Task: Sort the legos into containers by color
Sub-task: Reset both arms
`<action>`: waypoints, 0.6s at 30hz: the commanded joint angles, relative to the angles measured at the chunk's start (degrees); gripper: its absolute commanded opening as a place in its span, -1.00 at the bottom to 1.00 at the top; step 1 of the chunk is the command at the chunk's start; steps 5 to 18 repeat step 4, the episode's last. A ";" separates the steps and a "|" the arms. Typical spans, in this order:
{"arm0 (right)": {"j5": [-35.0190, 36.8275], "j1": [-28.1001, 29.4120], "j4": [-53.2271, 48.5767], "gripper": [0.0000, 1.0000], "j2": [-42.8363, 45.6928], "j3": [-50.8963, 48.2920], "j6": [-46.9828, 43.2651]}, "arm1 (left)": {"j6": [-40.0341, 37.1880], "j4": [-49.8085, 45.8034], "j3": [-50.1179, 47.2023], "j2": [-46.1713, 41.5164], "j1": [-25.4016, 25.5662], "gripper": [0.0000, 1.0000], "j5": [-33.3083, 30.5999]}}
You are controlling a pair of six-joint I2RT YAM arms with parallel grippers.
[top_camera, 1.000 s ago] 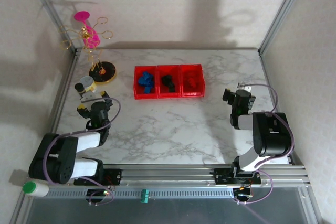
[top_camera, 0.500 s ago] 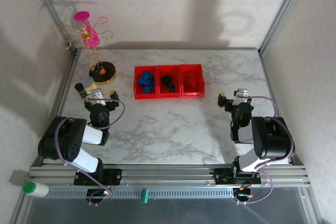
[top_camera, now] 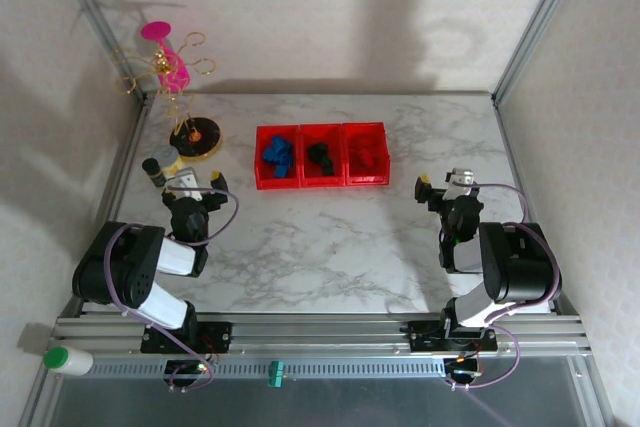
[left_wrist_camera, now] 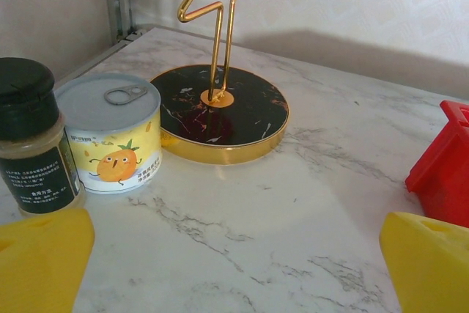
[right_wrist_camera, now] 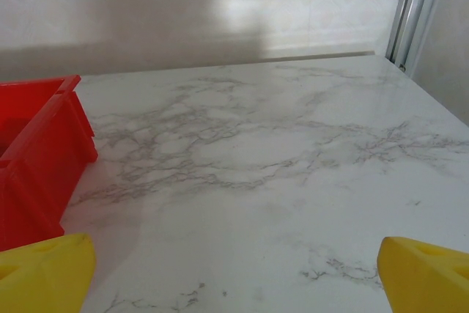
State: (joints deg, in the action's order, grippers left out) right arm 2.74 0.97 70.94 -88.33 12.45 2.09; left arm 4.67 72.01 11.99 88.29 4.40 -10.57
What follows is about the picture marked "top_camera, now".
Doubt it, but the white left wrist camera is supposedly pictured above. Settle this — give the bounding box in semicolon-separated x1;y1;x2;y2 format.
167;166;204;201

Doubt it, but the pink plastic cocktail glass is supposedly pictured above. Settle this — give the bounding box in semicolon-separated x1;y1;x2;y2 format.
140;20;193;94

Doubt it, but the red plastic bin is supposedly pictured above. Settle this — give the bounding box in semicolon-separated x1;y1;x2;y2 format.
254;125;304;192
298;123;349;188
342;120;392;187

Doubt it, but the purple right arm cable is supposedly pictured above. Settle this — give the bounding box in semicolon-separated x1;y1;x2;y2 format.
442;182;564;393

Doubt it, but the grey slotted cable duct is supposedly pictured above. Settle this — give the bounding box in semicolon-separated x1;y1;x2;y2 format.
87;357;449;379

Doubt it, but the white bottle green cap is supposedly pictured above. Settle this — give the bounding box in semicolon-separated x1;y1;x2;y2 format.
42;345;95;377

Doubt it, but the grey metal panel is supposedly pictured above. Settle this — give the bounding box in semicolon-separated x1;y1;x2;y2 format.
49;376;599;427

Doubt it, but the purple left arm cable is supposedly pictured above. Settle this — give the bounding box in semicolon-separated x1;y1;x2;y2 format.
102;185;241;393

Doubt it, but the gold wire stand black base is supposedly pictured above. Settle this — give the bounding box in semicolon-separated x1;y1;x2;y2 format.
110;31;224;164

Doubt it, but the jar with grey lid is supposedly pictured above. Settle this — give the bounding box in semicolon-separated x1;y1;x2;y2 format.
151;145;184;178

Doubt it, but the small bottle black cap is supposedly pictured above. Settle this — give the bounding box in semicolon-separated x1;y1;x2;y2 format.
141;157;166;187

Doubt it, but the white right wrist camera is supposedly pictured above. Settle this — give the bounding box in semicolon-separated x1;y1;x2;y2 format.
444;168;479;202

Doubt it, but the aluminium frame rail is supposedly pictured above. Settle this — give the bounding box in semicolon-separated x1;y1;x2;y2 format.
53;314;589;361

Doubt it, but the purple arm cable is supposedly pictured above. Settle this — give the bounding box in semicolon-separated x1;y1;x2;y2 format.
442;182;564;393
102;185;241;393

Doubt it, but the aluminium frame post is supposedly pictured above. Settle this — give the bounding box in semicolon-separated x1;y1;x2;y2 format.
492;0;589;104
47;0;151;103

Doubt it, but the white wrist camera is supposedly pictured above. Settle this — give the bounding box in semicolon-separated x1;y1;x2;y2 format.
167;166;204;201
444;168;479;202

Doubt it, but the small black controller board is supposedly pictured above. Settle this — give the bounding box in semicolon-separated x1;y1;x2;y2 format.
163;359;211;381
444;357;484;381

